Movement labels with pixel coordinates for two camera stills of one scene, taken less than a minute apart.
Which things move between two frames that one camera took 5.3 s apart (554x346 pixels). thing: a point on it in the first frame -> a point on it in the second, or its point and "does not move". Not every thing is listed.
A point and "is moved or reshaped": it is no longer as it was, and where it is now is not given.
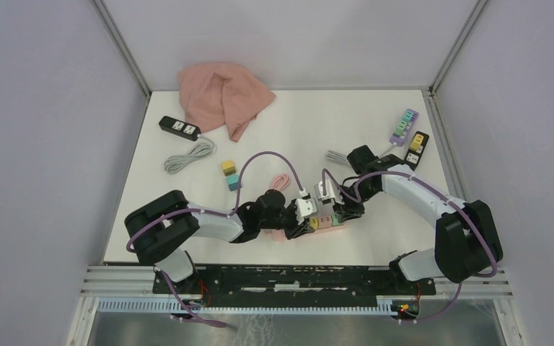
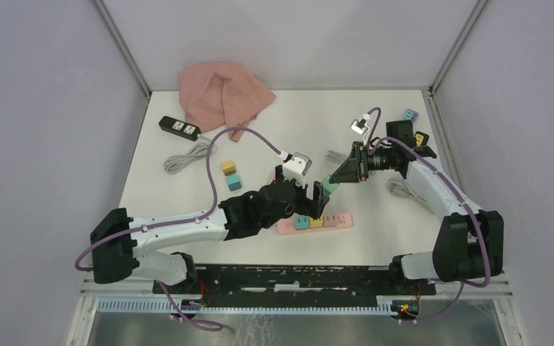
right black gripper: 348,210 -> 349,171
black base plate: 294,283 does not move
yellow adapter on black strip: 416,143 does not move
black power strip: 179,128 does not move
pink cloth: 213,94 does not move
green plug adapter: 336,219 is moved or reshaped
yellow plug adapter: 229,167 does not move
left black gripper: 297,230 -> 312,207
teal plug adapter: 233,182 does not move
